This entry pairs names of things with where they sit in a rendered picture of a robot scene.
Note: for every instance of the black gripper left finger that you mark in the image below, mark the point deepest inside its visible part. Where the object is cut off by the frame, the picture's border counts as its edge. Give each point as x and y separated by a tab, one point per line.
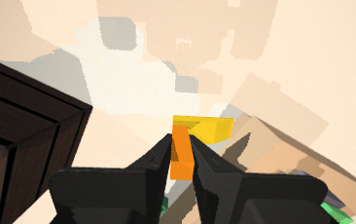
139	186

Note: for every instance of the yellow chock with orange handle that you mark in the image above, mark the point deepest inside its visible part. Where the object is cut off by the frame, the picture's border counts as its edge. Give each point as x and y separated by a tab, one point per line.
209	130

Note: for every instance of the green tray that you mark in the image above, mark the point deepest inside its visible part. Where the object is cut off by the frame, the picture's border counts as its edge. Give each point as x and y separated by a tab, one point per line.
164	205

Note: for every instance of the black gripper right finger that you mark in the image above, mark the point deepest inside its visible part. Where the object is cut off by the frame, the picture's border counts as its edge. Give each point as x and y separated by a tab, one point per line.
222	189

